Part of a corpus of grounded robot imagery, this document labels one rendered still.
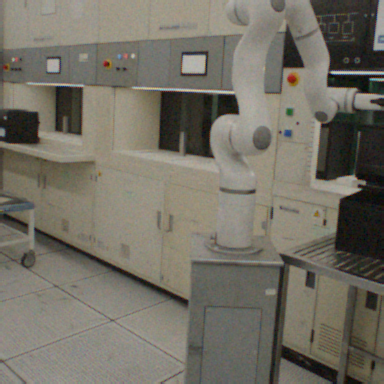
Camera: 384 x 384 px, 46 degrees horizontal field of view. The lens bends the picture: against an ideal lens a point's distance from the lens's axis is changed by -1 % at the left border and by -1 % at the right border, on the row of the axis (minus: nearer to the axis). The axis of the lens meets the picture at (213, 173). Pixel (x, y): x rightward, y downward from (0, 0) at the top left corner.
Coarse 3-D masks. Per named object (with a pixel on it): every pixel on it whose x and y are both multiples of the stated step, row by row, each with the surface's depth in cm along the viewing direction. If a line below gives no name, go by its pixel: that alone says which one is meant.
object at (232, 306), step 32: (192, 256) 136; (224, 256) 138; (256, 256) 140; (192, 288) 137; (224, 288) 137; (256, 288) 138; (192, 320) 138; (224, 320) 139; (256, 320) 139; (192, 352) 140; (224, 352) 140; (256, 352) 141
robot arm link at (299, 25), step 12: (288, 0) 141; (300, 0) 142; (228, 12) 142; (288, 12) 143; (300, 12) 143; (312, 12) 146; (240, 24) 143; (288, 24) 148; (300, 24) 145; (312, 24) 146; (300, 36) 148
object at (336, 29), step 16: (320, 16) 197; (336, 16) 192; (352, 16) 188; (336, 32) 193; (352, 32) 188; (368, 112) 272; (288, 128) 213; (336, 208) 200; (288, 352) 221; (304, 368) 215; (320, 368) 209
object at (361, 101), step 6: (360, 96) 152; (366, 96) 151; (372, 96) 150; (378, 96) 149; (354, 102) 154; (360, 102) 152; (366, 102) 151; (354, 108) 156; (360, 108) 154; (366, 108) 152; (372, 108) 150; (378, 108) 149
